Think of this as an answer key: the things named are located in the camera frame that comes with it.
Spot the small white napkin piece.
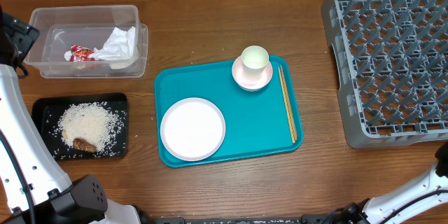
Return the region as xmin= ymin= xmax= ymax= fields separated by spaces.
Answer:
xmin=64 ymin=51 xmax=72 ymax=62

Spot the red snack wrapper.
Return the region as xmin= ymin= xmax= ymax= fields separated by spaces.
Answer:
xmin=69 ymin=45 xmax=95 ymax=62

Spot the white rice pile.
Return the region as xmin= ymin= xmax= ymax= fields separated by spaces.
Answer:
xmin=50 ymin=101 xmax=127 ymax=158

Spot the brown food piece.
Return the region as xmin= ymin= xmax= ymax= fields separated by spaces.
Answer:
xmin=73 ymin=138 xmax=97 ymax=153

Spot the white round plate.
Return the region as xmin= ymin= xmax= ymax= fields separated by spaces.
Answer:
xmin=160 ymin=97 xmax=226 ymax=162

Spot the white cup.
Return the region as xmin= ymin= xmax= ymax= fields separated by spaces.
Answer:
xmin=241 ymin=45 xmax=269 ymax=78

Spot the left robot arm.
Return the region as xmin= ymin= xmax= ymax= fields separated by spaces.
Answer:
xmin=1 ymin=13 xmax=147 ymax=224

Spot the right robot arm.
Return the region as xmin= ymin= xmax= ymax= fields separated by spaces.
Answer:
xmin=330 ymin=143 xmax=447 ymax=224

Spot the grey dishwasher rack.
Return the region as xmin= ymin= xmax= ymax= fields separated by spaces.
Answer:
xmin=321 ymin=0 xmax=447 ymax=148

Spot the clear plastic bin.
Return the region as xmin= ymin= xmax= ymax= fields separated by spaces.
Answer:
xmin=24 ymin=5 xmax=148 ymax=78

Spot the black plastic tray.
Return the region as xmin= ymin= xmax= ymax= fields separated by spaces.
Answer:
xmin=30 ymin=92 xmax=129 ymax=162

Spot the teal serving tray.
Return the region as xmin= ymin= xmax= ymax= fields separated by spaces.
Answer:
xmin=154 ymin=55 xmax=304 ymax=165

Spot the wooden chopstick right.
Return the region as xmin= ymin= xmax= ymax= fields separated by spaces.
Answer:
xmin=279 ymin=64 xmax=298 ymax=143

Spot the wooden chopstick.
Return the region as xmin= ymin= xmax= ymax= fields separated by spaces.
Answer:
xmin=277 ymin=66 xmax=295 ymax=144
xmin=279 ymin=64 xmax=298 ymax=143

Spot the wooden chopstick left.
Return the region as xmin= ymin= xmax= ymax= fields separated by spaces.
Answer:
xmin=277 ymin=66 xmax=295 ymax=144

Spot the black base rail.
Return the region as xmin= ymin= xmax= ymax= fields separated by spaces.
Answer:
xmin=141 ymin=214 xmax=337 ymax=224

